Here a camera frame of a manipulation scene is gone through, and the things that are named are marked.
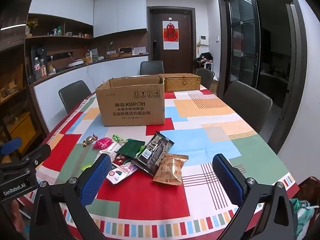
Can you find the pink snack packet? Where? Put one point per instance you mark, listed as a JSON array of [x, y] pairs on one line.
[[103, 143]]

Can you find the white desk lamp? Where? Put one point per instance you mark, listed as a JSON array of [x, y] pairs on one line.
[[110, 48]]

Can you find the dark wooden bookcase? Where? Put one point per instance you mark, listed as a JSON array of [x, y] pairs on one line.
[[12, 55]]

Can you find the black coffee machine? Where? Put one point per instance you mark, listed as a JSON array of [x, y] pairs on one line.
[[37, 52]]

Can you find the woven wicker basket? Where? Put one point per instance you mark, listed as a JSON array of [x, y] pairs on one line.
[[182, 82]]

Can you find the green wrapped candy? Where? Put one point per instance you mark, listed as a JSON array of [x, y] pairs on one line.
[[116, 138]]

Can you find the dark framed glass door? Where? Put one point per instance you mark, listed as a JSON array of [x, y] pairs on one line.
[[242, 42]]

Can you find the yellow storage box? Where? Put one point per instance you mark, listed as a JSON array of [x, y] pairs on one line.
[[22, 130]]

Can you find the white counter cabinet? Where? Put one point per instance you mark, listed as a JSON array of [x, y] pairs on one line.
[[62, 80]]

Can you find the yellow flowers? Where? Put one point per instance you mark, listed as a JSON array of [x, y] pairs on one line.
[[32, 22]]

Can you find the wooden wall shelf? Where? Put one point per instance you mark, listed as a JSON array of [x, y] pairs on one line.
[[62, 36]]

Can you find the orange brown snack packet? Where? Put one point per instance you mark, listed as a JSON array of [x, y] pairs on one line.
[[170, 171]]

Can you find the white flat appliance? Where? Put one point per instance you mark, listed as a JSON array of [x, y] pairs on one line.
[[76, 63]]

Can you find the small red snack packet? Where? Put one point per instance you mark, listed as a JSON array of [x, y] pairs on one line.
[[120, 158]]

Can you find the dark brown door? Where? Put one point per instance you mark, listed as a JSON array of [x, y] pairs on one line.
[[183, 57]]

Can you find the brown cardboard box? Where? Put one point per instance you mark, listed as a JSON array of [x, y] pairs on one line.
[[130, 105]]

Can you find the red white wall calendar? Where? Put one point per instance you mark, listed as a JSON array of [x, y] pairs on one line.
[[171, 35]]

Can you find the black white bag pile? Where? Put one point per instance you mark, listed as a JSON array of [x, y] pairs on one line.
[[205, 57]]

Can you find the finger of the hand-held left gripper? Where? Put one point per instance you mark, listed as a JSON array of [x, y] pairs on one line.
[[10, 146], [37, 153]]

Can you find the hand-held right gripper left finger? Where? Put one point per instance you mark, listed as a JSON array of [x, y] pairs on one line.
[[96, 177]]

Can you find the dark tray box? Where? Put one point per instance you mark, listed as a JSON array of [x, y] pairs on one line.
[[125, 51]]

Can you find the white stool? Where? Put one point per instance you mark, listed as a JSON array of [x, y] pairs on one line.
[[208, 66]]

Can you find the white snack wrapper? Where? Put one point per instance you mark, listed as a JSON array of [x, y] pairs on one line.
[[108, 151]]

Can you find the white intercom panel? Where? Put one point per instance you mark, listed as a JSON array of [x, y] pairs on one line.
[[203, 40]]

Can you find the black snack packet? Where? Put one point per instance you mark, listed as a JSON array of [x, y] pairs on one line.
[[152, 155]]

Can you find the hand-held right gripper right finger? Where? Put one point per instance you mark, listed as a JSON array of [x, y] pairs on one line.
[[227, 180]]

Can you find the teal cloth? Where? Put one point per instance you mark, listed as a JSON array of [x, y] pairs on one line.
[[305, 212]]

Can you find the gold wrapped candy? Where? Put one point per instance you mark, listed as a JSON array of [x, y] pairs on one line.
[[88, 140]]

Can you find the white paper sign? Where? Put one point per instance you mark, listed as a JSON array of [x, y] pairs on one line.
[[139, 50]]

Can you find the dark grey dining chair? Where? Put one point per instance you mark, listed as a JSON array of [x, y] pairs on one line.
[[152, 67], [247, 105], [73, 93], [206, 77]]

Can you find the white purple snack packet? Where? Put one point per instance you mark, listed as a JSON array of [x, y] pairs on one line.
[[120, 173]]

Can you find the white upper cabinets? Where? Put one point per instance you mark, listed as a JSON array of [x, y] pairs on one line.
[[117, 12]]

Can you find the dark green snack packet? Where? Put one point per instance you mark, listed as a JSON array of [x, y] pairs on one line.
[[128, 148]]

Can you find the small light green candy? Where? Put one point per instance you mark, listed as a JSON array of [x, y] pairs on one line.
[[85, 166]]

